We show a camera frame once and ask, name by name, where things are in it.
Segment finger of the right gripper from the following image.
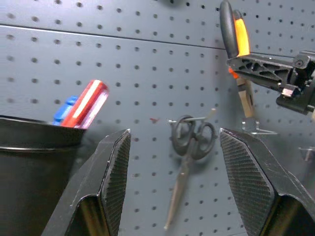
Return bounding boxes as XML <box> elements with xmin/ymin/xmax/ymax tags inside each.
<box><xmin>226</xmin><ymin>54</ymin><xmax>296</xmax><ymax>92</ymax></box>

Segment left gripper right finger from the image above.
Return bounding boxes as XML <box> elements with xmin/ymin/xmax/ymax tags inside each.
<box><xmin>219</xmin><ymin>127</ymin><xmax>315</xmax><ymax>236</ymax></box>

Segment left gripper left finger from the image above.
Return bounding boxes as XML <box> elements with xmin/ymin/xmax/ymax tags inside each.
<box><xmin>41</xmin><ymin>128</ymin><xmax>132</xmax><ymax>236</ymax></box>

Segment orange and black pliers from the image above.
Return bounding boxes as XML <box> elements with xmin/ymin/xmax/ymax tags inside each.
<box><xmin>219</xmin><ymin>0</ymin><xmax>256</xmax><ymax>118</ymax></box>

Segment metal pegboard hook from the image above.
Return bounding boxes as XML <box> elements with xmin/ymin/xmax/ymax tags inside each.
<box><xmin>241</xmin><ymin>118</ymin><xmax>279</xmax><ymax>136</ymax></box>
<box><xmin>168</xmin><ymin>108</ymin><xmax>218</xmax><ymax>124</ymax></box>
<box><xmin>298</xmin><ymin>147</ymin><xmax>315</xmax><ymax>162</ymax></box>

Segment grey pegboard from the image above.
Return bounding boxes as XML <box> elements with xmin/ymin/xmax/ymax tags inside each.
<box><xmin>0</xmin><ymin>0</ymin><xmax>315</xmax><ymax>236</ymax></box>

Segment black tool cup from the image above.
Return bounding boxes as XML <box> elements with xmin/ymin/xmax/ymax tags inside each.
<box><xmin>0</xmin><ymin>115</ymin><xmax>87</xmax><ymax>236</ymax></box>

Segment black handled scissors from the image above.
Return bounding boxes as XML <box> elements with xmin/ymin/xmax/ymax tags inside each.
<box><xmin>163</xmin><ymin>115</ymin><xmax>218</xmax><ymax>231</ymax></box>

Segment red transparent screwdriver handle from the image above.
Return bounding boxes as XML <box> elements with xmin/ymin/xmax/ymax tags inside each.
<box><xmin>61</xmin><ymin>79</ymin><xmax>110</xmax><ymax>130</ymax></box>

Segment blue tool handle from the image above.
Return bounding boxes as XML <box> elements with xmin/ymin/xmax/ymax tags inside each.
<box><xmin>52</xmin><ymin>95</ymin><xmax>79</xmax><ymax>126</ymax></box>

